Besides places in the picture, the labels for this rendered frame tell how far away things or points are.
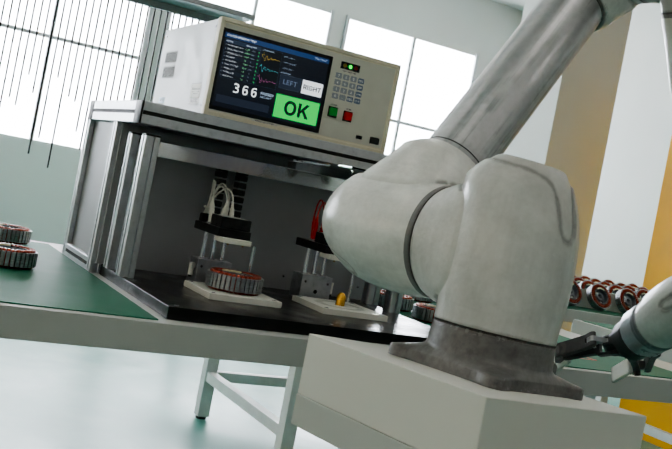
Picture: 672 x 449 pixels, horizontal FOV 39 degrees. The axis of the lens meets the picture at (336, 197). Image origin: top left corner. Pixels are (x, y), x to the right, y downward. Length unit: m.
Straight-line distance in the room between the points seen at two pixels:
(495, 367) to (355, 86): 1.11
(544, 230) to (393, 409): 0.27
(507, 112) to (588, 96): 4.62
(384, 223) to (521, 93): 0.32
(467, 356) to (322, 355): 0.18
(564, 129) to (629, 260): 2.81
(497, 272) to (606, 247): 7.61
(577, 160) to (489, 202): 4.85
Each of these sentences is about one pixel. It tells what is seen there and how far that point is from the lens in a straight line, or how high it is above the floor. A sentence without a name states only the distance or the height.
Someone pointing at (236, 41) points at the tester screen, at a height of 1.28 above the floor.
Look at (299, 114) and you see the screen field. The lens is 2.05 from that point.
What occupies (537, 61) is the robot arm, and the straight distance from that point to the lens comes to 1.47.
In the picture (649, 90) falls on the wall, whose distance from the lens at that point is 8.74.
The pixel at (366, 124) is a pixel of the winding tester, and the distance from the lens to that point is 2.13.
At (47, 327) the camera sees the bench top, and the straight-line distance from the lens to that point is 1.53.
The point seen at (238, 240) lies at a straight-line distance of 1.90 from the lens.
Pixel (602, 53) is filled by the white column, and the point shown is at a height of 2.17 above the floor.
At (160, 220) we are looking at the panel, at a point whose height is 0.88.
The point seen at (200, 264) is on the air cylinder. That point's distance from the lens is 1.99.
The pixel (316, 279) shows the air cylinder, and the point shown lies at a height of 0.82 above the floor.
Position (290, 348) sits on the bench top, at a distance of 1.67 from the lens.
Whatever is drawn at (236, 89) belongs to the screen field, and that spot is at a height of 1.18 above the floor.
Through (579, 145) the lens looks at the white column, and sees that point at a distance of 5.99.
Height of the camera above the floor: 1.00
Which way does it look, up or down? level
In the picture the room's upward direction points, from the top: 11 degrees clockwise
